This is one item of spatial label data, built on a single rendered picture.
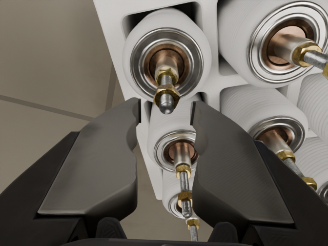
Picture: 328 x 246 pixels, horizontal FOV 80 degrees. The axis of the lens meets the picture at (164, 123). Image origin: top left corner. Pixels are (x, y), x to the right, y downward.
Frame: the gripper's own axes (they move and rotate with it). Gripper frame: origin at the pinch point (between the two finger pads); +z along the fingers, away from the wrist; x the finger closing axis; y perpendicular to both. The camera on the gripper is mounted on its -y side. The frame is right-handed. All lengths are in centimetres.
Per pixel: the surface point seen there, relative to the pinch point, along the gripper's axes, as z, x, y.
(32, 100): 34, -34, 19
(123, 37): 16.4, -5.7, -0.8
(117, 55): 16.4, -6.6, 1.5
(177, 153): 8.1, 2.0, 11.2
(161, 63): 7.2, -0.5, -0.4
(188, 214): 0.2, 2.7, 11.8
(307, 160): 13.1, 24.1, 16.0
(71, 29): 34.4, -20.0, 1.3
